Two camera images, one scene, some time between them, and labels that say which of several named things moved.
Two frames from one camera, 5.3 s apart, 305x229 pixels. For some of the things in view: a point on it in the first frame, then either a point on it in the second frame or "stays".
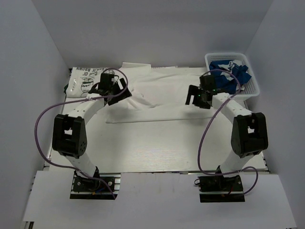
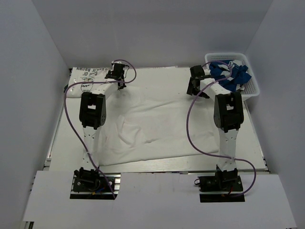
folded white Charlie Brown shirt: (83, 79) stays
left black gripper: (116, 91) to (121, 83)
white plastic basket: (251, 88) stays
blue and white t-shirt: (230, 75) stays
